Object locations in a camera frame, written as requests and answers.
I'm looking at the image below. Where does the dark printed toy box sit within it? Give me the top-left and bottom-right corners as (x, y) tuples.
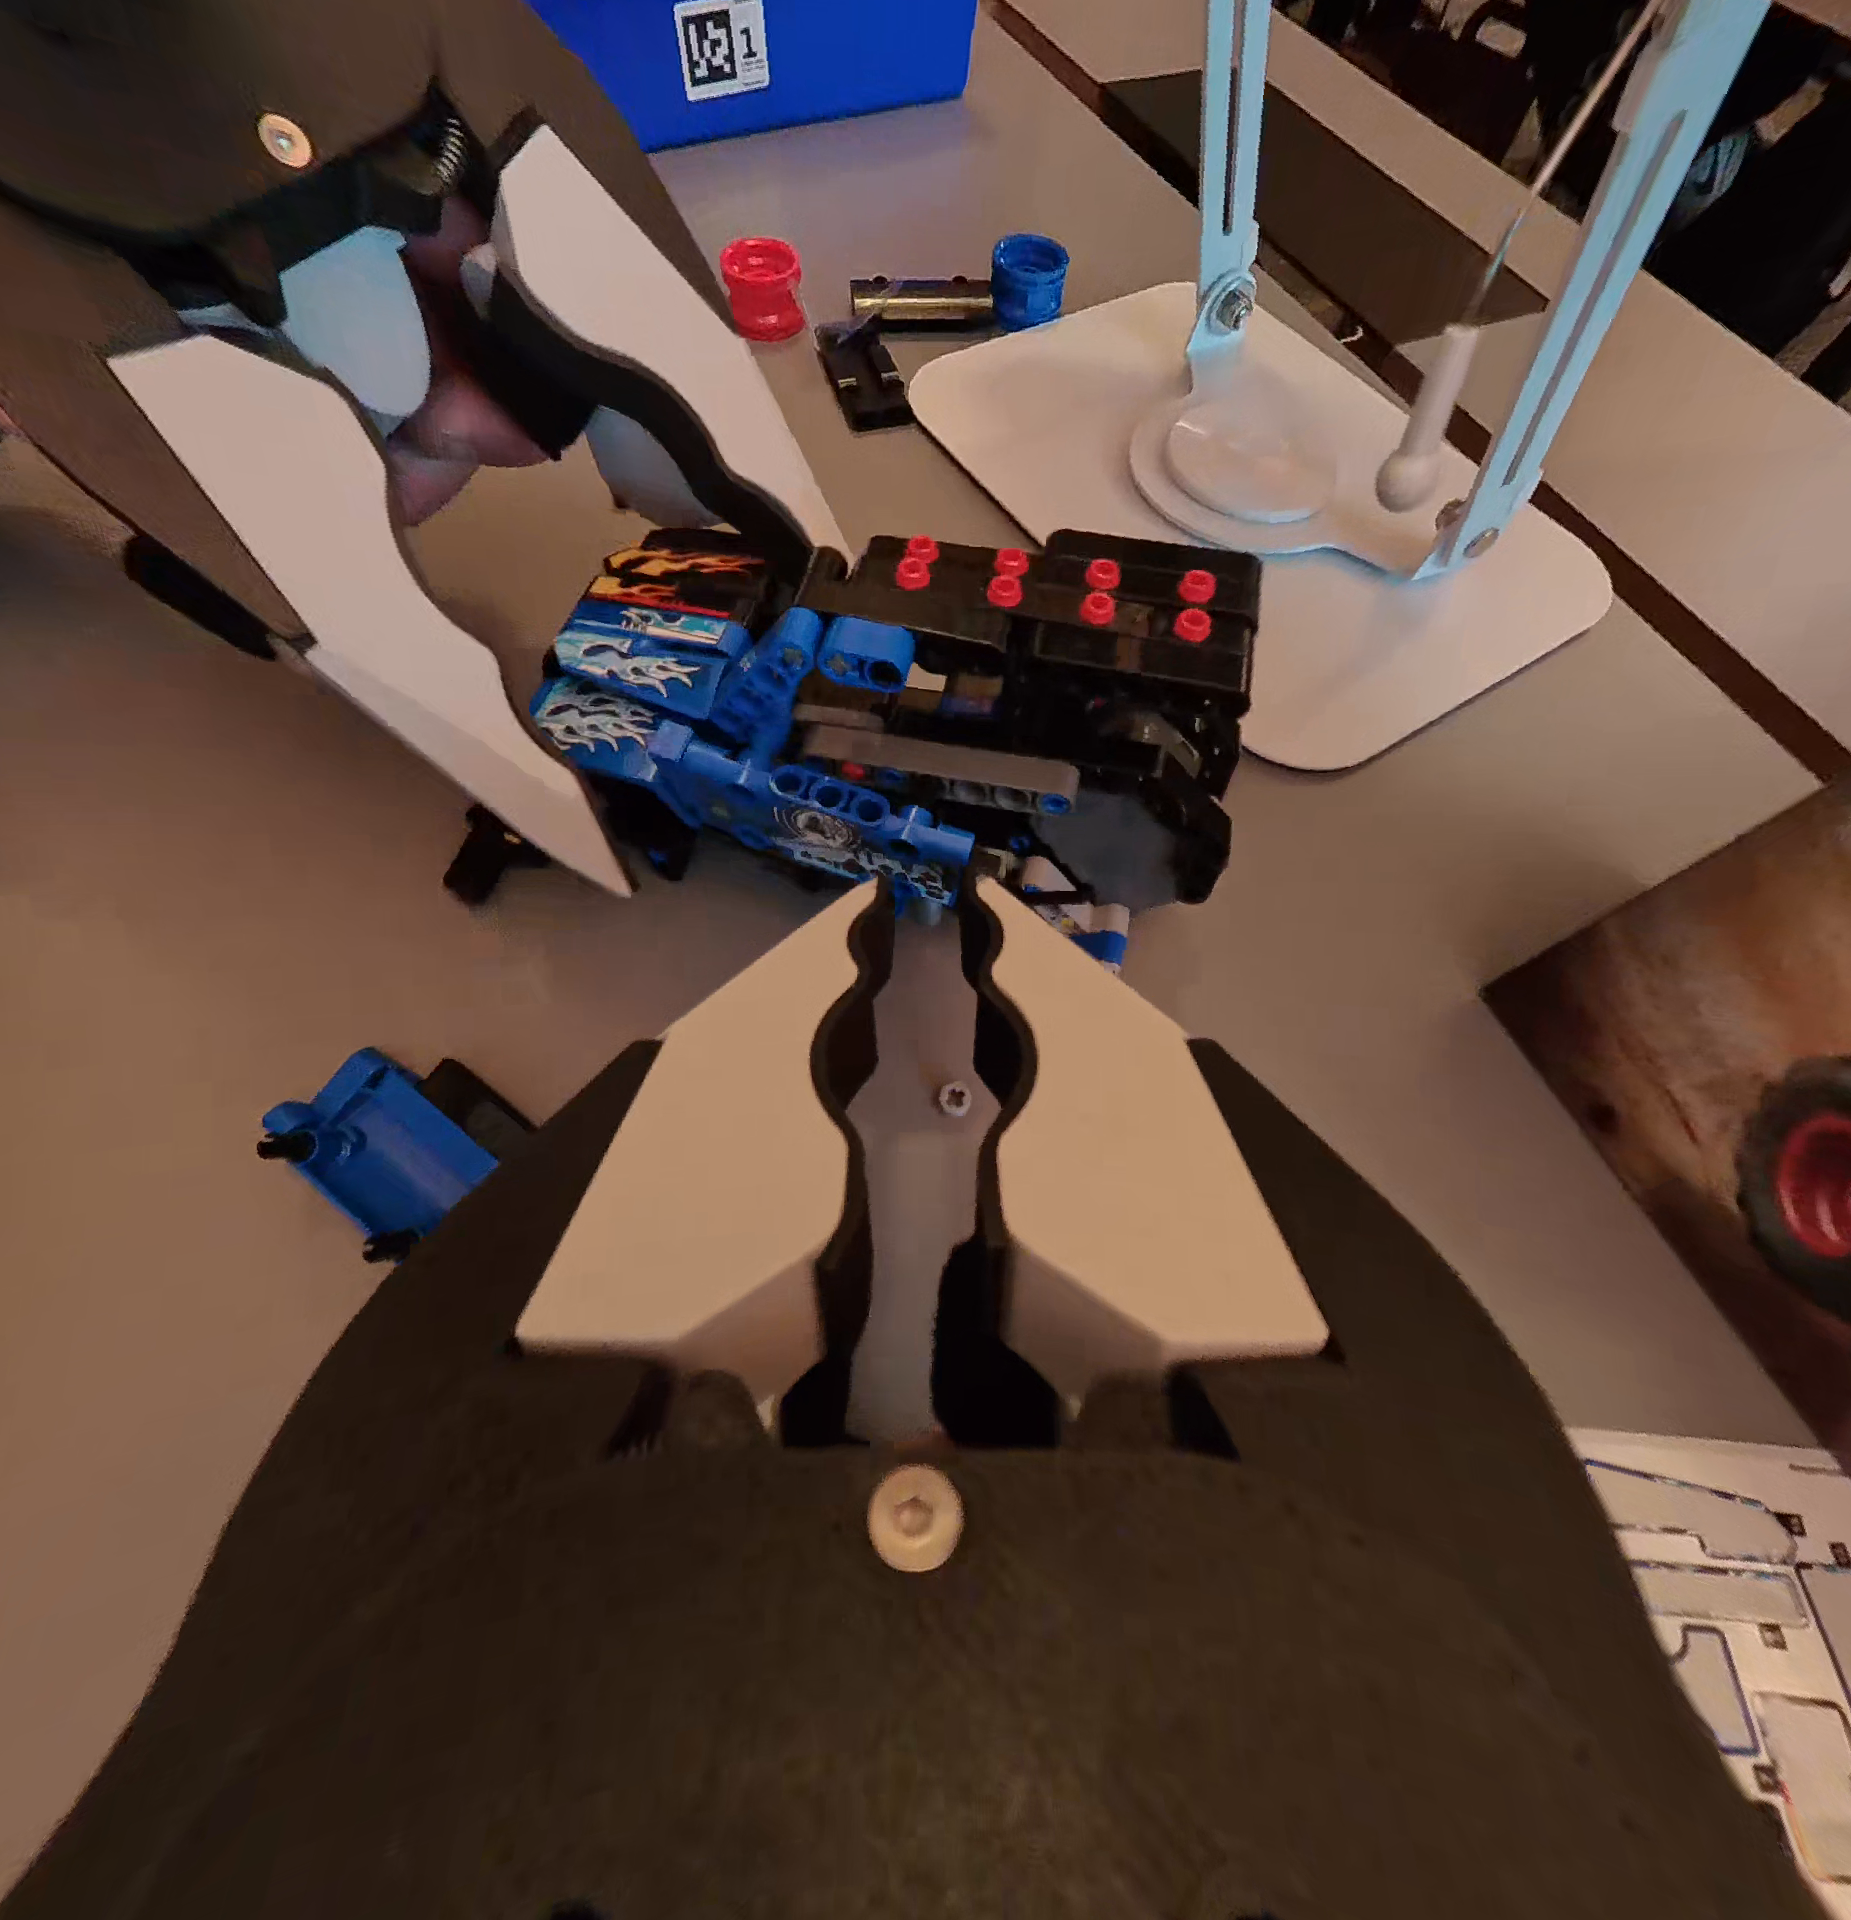
(1480, 765), (1851, 1465)

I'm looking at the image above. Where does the black flat brick plate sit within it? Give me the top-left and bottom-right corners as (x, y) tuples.
(813, 322), (915, 433)

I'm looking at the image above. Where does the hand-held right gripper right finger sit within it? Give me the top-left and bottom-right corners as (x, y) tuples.
(938, 877), (1326, 1446)

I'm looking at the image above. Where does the person's left hand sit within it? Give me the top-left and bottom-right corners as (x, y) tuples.
(386, 195), (546, 524)

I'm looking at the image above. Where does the blue storage bin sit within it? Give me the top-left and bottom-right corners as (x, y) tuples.
(527, 0), (978, 153)

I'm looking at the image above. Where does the red wheel rim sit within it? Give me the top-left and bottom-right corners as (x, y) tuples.
(715, 238), (810, 344)

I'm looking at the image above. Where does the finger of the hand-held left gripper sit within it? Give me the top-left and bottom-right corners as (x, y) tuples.
(105, 224), (631, 899)
(467, 128), (851, 581)

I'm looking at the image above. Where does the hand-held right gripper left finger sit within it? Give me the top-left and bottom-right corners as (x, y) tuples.
(515, 880), (888, 1446)

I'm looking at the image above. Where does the sticker sheet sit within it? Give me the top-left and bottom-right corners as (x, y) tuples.
(1569, 1426), (1851, 1920)

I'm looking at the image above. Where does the black round beam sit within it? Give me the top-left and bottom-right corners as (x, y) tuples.
(851, 273), (1001, 334)

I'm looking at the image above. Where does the white cable with plug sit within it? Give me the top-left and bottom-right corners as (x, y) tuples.
(1373, 0), (1677, 511)

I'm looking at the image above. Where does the blue wheel rim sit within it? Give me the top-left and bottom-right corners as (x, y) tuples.
(992, 232), (1072, 329)

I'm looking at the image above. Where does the black blue toy brick truck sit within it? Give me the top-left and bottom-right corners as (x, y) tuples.
(534, 524), (1266, 975)

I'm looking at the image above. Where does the small black liftarm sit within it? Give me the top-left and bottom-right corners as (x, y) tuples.
(444, 801), (551, 904)

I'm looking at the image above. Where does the blue panel piece with pins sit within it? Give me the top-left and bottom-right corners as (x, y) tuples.
(255, 1045), (537, 1261)

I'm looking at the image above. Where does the white metal stand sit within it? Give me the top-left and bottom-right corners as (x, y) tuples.
(905, 0), (1773, 773)

